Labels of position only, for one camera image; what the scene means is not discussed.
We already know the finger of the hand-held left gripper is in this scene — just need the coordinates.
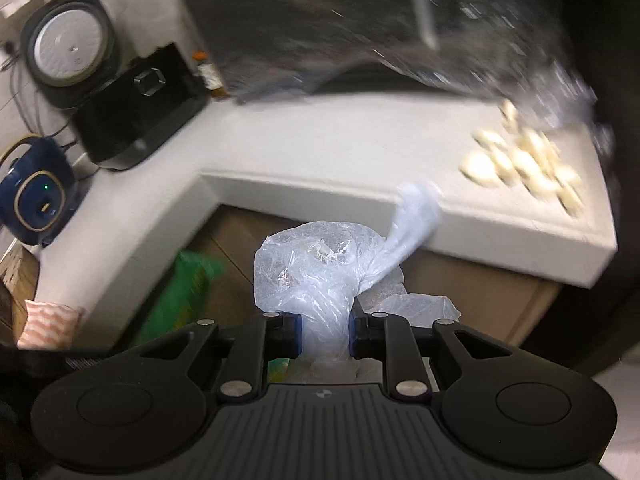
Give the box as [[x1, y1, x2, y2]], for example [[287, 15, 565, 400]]
[[20, 346, 118, 375]]

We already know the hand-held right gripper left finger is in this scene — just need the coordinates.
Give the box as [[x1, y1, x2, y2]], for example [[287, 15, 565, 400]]
[[135, 312, 303, 402]]

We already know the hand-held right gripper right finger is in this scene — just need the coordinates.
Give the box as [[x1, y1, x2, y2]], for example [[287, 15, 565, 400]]
[[348, 312, 506, 402]]

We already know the clear plastic bag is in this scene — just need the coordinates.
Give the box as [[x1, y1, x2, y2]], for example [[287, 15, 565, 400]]
[[254, 182, 462, 361]]

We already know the green packet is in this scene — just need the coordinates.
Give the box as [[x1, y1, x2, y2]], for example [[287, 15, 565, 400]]
[[137, 251, 227, 348]]

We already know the pink striped cloth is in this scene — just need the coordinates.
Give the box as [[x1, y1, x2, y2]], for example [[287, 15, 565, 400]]
[[17, 299, 83, 351]]

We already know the blue rice cooker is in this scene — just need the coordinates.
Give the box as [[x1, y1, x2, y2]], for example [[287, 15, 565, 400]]
[[0, 135, 83, 247]]

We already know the pile of garlic cloves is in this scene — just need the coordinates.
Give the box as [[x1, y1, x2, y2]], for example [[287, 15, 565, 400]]
[[459, 99, 586, 218]]

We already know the black rice cooker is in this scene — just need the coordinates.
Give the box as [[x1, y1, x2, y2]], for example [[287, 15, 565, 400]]
[[20, 0, 211, 171]]

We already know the glass jar with orange lid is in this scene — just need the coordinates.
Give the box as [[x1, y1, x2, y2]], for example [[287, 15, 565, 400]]
[[192, 50, 228, 101]]

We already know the black microwave in plastic film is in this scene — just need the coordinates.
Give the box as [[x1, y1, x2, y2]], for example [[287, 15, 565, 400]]
[[172, 0, 616, 126]]

